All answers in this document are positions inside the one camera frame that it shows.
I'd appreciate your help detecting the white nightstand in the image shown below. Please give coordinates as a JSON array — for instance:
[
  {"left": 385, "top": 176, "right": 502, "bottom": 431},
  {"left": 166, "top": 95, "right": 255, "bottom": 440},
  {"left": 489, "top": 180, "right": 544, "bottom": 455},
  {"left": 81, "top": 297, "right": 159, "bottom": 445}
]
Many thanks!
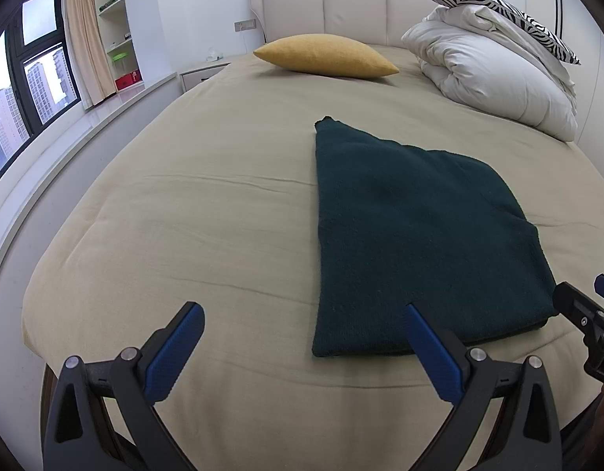
[{"left": 179, "top": 56, "right": 232, "bottom": 92}]

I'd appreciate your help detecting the cream padded headboard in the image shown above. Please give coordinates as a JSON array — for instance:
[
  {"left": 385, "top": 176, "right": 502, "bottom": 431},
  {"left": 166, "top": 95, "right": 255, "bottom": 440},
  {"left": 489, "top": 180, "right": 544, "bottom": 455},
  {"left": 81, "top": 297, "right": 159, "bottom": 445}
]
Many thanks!
[{"left": 249, "top": 0, "right": 431, "bottom": 51}]

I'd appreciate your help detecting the white wardrobe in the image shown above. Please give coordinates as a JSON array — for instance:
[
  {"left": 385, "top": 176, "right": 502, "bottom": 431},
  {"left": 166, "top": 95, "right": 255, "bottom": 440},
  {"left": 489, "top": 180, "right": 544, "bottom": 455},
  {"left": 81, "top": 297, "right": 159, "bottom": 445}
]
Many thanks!
[{"left": 522, "top": 0, "right": 604, "bottom": 192}]

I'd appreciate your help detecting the white window ledge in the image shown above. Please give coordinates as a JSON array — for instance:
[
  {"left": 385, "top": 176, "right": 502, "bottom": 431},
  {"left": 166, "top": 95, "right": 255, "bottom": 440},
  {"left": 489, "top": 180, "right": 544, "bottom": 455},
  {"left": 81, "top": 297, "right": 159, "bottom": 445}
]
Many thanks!
[{"left": 0, "top": 71, "right": 179, "bottom": 305}]

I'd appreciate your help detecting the yellow pillow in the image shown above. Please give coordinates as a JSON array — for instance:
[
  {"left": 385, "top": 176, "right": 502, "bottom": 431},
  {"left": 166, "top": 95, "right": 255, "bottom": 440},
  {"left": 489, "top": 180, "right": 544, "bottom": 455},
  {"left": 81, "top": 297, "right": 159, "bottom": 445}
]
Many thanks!
[{"left": 253, "top": 33, "right": 401, "bottom": 78}]

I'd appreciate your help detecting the white folded duvet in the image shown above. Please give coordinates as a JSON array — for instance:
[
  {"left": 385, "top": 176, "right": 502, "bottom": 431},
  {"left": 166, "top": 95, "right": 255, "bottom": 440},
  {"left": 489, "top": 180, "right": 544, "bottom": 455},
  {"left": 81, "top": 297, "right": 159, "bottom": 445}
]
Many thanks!
[{"left": 401, "top": 6, "right": 578, "bottom": 142}]

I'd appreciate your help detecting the dark green sweater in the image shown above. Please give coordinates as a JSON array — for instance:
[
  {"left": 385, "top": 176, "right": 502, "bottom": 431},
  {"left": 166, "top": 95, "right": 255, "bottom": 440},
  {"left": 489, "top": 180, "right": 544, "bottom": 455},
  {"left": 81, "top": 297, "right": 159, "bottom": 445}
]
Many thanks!
[{"left": 312, "top": 116, "right": 560, "bottom": 358}]

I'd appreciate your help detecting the beige bed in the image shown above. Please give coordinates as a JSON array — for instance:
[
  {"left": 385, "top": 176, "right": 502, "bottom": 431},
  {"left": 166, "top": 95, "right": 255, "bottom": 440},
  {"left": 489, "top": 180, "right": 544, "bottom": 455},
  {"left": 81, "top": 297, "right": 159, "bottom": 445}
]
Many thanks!
[{"left": 21, "top": 42, "right": 604, "bottom": 471}]

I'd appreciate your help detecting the beige curtain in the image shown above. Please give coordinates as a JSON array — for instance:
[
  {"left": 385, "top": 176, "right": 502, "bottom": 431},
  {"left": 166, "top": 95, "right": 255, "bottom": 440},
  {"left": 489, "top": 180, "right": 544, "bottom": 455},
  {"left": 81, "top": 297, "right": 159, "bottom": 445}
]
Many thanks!
[{"left": 61, "top": 0, "right": 117, "bottom": 107}]

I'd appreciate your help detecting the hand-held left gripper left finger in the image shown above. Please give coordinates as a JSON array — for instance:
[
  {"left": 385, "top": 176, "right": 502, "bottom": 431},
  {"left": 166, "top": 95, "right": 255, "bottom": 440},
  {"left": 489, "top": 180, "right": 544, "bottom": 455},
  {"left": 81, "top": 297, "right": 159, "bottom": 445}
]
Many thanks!
[{"left": 41, "top": 301, "right": 206, "bottom": 471}]

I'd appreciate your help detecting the black framed window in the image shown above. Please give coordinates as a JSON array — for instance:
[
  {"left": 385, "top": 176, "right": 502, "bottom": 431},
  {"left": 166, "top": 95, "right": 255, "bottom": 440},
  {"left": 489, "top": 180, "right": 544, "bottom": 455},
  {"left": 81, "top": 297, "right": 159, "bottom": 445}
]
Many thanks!
[{"left": 0, "top": 0, "right": 82, "bottom": 183}]

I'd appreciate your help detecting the white shelf unit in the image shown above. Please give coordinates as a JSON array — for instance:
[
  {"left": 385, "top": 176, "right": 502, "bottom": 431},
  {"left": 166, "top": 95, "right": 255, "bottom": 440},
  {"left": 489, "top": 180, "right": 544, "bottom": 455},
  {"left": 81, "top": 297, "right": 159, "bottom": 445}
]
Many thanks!
[{"left": 93, "top": 0, "right": 141, "bottom": 92}]

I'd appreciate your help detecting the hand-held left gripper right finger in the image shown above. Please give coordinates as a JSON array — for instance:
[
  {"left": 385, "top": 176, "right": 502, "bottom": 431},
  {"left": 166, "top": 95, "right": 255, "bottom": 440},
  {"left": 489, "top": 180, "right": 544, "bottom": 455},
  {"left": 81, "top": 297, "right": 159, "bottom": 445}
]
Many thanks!
[{"left": 404, "top": 303, "right": 564, "bottom": 471}]

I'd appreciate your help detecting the zebra print pillow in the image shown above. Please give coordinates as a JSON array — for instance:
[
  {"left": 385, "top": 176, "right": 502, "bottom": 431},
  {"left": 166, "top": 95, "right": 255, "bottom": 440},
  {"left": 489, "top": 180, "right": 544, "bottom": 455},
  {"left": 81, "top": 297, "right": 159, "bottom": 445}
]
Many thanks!
[{"left": 423, "top": 0, "right": 581, "bottom": 66}]

